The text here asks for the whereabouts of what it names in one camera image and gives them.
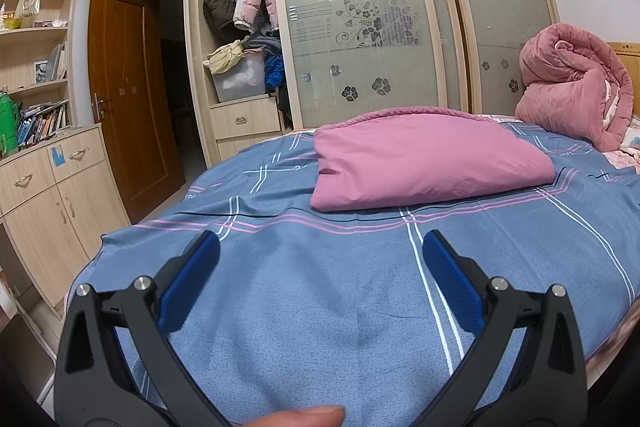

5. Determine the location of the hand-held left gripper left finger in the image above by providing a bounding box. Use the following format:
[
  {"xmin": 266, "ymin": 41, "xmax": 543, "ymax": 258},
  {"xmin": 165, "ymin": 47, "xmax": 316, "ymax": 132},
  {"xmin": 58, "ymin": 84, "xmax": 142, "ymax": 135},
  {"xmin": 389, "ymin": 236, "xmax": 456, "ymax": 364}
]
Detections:
[{"xmin": 53, "ymin": 231, "xmax": 232, "ymax": 427}]

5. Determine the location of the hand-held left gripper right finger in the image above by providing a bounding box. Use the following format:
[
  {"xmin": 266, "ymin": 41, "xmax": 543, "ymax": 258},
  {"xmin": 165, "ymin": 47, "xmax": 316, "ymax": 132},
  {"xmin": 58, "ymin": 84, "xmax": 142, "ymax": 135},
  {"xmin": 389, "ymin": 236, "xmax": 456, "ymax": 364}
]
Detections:
[{"xmin": 414, "ymin": 230, "xmax": 588, "ymax": 427}]

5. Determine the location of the pink and white hooded jacket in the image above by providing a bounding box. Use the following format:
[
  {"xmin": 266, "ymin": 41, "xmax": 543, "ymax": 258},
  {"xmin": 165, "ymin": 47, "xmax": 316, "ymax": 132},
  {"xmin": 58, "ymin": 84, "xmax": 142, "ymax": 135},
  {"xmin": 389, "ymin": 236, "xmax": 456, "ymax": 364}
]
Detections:
[{"xmin": 310, "ymin": 107, "xmax": 556, "ymax": 212}]

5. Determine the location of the grey clothes pile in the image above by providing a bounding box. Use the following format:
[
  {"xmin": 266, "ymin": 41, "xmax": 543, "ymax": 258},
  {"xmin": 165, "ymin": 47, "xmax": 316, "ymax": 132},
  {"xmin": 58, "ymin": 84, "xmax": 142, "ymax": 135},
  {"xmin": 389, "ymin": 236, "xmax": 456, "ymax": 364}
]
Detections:
[{"xmin": 242, "ymin": 29, "xmax": 281, "ymax": 56}]

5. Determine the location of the person's left hand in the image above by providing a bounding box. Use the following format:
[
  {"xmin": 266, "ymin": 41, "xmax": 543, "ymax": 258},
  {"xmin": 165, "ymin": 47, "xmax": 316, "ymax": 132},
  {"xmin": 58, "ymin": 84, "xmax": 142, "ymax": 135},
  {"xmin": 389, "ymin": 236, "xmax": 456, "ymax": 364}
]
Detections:
[{"xmin": 234, "ymin": 404, "xmax": 347, "ymax": 427}]

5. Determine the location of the blue plaid bed sheet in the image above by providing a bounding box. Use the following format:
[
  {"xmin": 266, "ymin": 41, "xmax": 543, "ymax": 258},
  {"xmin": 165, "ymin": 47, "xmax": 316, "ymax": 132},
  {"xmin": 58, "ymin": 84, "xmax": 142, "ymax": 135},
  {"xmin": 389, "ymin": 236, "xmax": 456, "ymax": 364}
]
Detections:
[{"xmin": 65, "ymin": 117, "xmax": 640, "ymax": 427}]

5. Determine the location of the light wood bookshelf cabinet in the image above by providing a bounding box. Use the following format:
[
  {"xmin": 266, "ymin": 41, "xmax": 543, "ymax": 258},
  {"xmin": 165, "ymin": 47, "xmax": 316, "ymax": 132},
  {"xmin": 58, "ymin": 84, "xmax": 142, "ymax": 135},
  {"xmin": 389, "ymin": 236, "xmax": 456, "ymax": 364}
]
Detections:
[{"xmin": 0, "ymin": 0, "xmax": 132, "ymax": 320}]

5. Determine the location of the wardrobe drawer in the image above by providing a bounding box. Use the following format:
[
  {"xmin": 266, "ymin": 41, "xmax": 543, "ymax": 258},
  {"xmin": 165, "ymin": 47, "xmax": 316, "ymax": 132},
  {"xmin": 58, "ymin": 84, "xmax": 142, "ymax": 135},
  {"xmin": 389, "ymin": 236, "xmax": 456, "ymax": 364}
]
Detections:
[{"xmin": 209, "ymin": 97, "xmax": 282, "ymax": 140}]

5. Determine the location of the brown wooden door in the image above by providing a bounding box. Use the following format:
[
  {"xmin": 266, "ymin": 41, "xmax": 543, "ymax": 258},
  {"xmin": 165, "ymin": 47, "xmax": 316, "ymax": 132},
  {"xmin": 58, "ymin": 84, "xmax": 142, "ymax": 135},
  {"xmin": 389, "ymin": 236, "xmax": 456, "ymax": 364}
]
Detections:
[{"xmin": 87, "ymin": 0, "xmax": 187, "ymax": 225}]

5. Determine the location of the translucent storage box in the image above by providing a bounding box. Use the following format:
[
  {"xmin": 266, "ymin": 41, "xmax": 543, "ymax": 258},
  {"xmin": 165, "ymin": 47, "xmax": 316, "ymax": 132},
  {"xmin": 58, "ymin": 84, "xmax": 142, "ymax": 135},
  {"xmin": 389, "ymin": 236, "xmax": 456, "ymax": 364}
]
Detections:
[{"xmin": 210, "ymin": 54, "xmax": 267, "ymax": 104}]

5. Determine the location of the row of books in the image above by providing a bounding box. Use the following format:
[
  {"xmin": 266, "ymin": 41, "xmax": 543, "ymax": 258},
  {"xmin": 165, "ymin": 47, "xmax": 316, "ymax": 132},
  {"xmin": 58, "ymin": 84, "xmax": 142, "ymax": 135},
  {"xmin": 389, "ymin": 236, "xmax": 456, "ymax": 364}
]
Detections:
[{"xmin": 17, "ymin": 101, "xmax": 70, "ymax": 145}]

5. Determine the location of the blue garment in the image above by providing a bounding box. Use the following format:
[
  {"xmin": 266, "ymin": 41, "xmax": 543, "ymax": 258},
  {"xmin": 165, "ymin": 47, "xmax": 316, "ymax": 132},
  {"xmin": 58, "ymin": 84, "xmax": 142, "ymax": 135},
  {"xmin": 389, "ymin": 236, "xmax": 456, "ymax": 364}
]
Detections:
[{"xmin": 264, "ymin": 54, "xmax": 286, "ymax": 92}]

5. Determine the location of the light wood wardrobe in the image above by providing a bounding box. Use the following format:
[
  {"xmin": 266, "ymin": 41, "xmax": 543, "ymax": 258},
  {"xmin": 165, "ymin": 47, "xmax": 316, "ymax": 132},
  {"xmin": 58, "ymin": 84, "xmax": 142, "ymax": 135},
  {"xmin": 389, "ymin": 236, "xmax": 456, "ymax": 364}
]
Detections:
[{"xmin": 107, "ymin": 0, "xmax": 561, "ymax": 168}]

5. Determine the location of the beige crumpled cloth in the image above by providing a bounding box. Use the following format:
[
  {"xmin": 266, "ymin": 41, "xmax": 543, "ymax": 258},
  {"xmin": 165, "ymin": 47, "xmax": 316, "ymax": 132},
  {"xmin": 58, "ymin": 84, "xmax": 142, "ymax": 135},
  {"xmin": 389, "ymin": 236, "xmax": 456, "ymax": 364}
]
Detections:
[{"xmin": 202, "ymin": 39, "xmax": 251, "ymax": 75}]

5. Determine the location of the floral pillow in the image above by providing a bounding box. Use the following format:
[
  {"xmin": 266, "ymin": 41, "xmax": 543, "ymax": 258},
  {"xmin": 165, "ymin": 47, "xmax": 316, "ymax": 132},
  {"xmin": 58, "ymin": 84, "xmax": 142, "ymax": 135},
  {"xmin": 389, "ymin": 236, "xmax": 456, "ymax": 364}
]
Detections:
[{"xmin": 602, "ymin": 114, "xmax": 640, "ymax": 168}]

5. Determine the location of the rolled pink quilt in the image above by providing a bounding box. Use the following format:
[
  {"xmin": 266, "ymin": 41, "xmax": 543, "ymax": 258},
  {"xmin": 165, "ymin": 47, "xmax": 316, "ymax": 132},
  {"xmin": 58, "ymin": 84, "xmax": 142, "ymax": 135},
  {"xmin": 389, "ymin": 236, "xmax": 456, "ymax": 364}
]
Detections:
[{"xmin": 514, "ymin": 23, "xmax": 636, "ymax": 152}]

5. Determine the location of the green bottle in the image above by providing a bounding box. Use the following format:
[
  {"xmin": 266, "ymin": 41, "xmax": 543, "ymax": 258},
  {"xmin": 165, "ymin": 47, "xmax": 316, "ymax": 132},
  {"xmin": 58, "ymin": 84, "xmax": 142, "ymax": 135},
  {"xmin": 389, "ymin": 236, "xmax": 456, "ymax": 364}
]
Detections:
[{"xmin": 0, "ymin": 91, "xmax": 25, "ymax": 158}]

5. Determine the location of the wooden bed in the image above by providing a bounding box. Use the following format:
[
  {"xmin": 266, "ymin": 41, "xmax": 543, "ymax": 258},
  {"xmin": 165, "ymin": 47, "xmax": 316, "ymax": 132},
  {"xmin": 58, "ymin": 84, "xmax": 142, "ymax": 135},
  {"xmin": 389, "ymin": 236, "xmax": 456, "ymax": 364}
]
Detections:
[{"xmin": 606, "ymin": 41, "xmax": 640, "ymax": 118}]

